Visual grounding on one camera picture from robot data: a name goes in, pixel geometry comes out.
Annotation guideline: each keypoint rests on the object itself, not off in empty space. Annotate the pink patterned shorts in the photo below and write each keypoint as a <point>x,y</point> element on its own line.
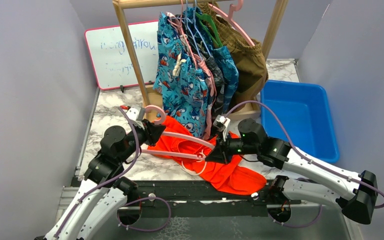
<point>210,82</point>

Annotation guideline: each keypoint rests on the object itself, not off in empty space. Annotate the black metal base rail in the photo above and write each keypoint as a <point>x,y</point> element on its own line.
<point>198,198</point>

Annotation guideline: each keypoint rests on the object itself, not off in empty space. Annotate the blue plastic bin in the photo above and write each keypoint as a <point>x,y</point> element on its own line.
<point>302,110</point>

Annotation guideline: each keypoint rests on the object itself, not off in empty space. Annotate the khaki brown shorts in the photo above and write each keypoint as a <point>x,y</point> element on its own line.
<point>249,60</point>

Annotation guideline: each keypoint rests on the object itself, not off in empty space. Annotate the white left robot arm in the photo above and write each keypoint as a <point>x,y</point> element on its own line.
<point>104,188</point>

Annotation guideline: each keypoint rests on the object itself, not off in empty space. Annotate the light blue hanger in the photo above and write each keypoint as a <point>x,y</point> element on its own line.
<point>198,31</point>

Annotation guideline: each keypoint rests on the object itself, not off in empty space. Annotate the pink plastic hanger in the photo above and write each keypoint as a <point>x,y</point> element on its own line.
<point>160,120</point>

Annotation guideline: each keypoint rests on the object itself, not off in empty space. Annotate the dark blue patterned shorts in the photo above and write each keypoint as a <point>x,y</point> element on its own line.
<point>230,73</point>

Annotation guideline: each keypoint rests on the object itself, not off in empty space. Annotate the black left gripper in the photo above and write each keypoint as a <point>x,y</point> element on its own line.
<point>155,130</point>

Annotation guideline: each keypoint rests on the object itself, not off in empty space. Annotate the orange mesh shorts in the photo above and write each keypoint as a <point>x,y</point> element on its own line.
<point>228,178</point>

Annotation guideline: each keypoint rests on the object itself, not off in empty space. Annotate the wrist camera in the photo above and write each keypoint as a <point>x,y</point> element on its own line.
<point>136,114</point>
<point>221,126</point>

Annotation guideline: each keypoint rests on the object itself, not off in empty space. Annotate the wooden clothes rack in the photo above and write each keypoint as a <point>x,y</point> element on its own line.
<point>150,96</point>

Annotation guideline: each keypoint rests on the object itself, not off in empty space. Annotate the pink framed whiteboard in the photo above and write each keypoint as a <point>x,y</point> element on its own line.
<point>111,61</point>

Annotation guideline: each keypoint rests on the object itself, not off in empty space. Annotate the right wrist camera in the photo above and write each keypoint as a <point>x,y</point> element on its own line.
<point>221,126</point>

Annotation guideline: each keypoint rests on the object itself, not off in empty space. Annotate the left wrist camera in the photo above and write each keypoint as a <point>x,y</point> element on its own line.
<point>136,114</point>

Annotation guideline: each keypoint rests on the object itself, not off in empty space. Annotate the light blue shark shorts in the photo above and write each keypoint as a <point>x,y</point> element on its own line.
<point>179,79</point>

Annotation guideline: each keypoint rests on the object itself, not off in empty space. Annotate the pink hanger under khaki shorts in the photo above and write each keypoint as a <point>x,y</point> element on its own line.
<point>229,18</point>

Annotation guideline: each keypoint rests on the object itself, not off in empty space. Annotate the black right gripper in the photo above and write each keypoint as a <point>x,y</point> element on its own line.
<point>220,154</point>

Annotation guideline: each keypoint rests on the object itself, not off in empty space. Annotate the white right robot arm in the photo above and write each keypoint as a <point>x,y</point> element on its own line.
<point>352,192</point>

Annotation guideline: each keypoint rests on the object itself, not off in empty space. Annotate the green hanger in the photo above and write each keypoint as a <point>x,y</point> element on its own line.
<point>209,26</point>

